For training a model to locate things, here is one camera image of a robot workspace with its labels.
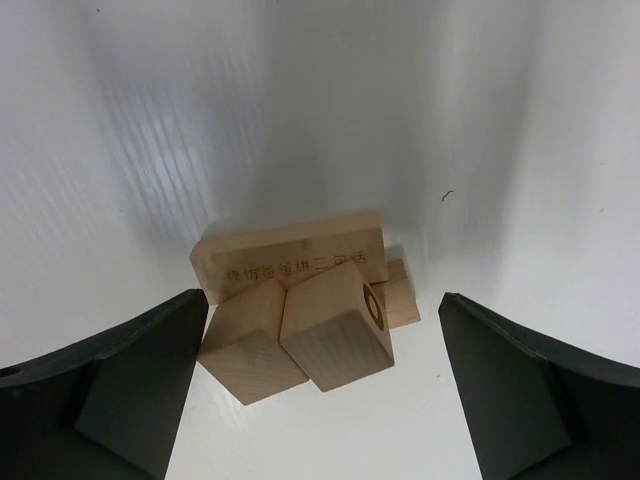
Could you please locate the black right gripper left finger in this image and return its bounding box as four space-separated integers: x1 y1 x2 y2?
1 289 208 479

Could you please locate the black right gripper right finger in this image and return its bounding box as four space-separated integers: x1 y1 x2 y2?
438 293 639 479

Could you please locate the light wood cube with holes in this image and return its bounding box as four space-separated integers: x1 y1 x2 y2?
198 280 308 406

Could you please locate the light wood block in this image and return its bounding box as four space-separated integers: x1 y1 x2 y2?
280 260 395 392

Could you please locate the light long wood plank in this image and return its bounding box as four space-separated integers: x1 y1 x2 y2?
190 212 388 305

